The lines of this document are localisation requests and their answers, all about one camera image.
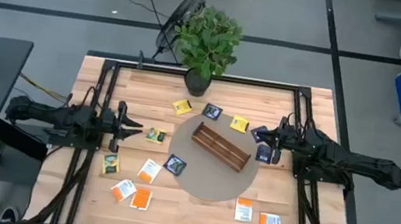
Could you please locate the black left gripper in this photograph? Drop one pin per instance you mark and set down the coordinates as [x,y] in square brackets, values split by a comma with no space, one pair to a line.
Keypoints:
[121,108]

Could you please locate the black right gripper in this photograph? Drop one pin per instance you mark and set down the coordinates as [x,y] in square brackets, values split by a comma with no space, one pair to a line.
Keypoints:
[287,140]

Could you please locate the black tea packet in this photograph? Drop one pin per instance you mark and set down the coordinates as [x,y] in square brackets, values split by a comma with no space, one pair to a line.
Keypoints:
[255,138]
[263,154]
[175,165]
[212,111]

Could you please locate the green tea packet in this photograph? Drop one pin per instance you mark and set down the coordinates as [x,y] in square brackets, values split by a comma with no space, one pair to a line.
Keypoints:
[111,164]
[156,135]

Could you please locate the yellow tea packet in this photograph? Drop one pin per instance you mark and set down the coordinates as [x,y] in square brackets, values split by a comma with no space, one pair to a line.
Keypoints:
[182,107]
[239,124]

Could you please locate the white and orange tea packet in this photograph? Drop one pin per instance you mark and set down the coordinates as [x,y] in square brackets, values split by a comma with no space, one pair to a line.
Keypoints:
[141,198]
[269,223]
[243,210]
[149,171]
[123,190]

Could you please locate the wooden tea box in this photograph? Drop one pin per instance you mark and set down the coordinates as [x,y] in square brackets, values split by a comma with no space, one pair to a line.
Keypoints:
[219,146]

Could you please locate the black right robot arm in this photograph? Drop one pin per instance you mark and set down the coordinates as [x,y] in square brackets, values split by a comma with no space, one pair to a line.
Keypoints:
[354,161]

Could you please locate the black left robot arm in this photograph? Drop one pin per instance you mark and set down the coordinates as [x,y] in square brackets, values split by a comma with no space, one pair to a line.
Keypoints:
[47,114]

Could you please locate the round grey mat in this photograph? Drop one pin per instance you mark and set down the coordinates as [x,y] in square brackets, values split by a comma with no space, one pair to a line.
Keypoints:
[206,183]

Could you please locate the green potted plant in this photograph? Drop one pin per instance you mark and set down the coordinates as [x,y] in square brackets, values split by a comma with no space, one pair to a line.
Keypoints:
[207,38]

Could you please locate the black floor fan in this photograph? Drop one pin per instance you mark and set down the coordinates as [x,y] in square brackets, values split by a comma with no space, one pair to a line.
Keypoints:
[183,11]

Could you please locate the person's shoe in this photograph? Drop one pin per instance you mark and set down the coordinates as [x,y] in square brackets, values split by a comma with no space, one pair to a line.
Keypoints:
[9,214]

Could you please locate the black metal table frame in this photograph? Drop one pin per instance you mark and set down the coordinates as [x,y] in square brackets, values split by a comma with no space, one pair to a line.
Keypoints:
[259,83]

